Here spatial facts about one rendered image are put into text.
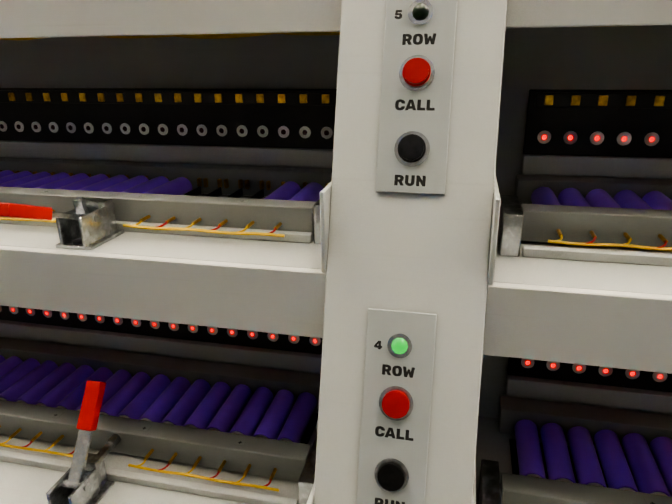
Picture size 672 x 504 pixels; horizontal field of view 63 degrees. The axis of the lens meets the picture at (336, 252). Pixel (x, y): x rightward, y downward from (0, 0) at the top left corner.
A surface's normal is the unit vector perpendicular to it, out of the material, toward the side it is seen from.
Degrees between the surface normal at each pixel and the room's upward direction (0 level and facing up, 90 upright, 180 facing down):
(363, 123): 90
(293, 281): 108
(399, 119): 90
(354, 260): 90
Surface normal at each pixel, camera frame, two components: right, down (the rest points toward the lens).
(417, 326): -0.22, 0.04
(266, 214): -0.22, 0.34
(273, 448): -0.01, -0.94
